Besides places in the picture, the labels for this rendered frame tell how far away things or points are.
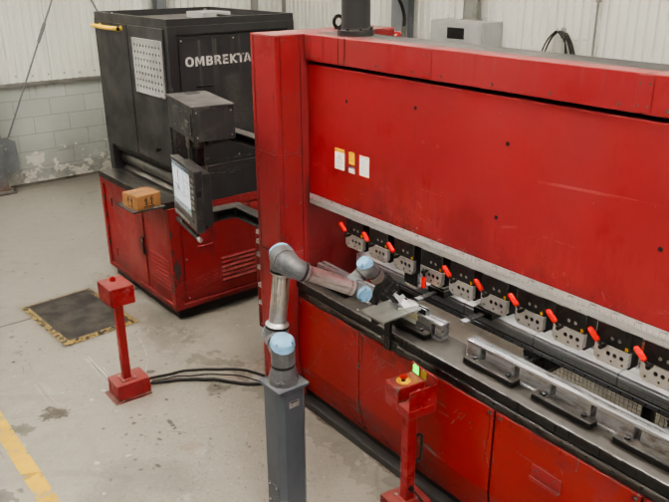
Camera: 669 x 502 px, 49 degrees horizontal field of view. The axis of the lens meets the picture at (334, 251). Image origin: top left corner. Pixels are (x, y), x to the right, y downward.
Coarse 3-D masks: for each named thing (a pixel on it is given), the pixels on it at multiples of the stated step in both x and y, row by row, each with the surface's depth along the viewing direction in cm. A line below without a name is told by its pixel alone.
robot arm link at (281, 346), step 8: (272, 336) 349; (280, 336) 349; (288, 336) 349; (272, 344) 345; (280, 344) 344; (288, 344) 344; (272, 352) 346; (280, 352) 344; (288, 352) 344; (272, 360) 348; (280, 360) 345; (288, 360) 346; (280, 368) 347
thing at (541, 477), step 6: (534, 468) 320; (540, 468) 317; (534, 474) 320; (540, 474) 318; (546, 474) 315; (534, 480) 319; (540, 480) 318; (546, 480) 316; (552, 480) 313; (558, 480) 310; (546, 486) 314; (552, 486) 314; (558, 486) 310; (552, 492) 312; (558, 492) 311
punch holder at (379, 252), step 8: (376, 232) 389; (376, 240) 390; (384, 240) 385; (392, 240) 385; (368, 248) 397; (376, 248) 391; (384, 248) 386; (376, 256) 393; (384, 256) 387; (392, 256) 389
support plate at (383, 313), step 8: (384, 304) 382; (360, 312) 375; (368, 312) 374; (376, 312) 374; (384, 312) 374; (392, 312) 374; (400, 312) 374; (408, 312) 374; (376, 320) 366; (384, 320) 365; (392, 320) 367
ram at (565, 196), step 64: (320, 64) 402; (320, 128) 409; (384, 128) 365; (448, 128) 331; (512, 128) 302; (576, 128) 277; (640, 128) 257; (320, 192) 423; (384, 192) 376; (448, 192) 340; (512, 192) 309; (576, 192) 284; (640, 192) 262; (448, 256) 349; (512, 256) 317; (576, 256) 290; (640, 256) 268; (640, 320) 274
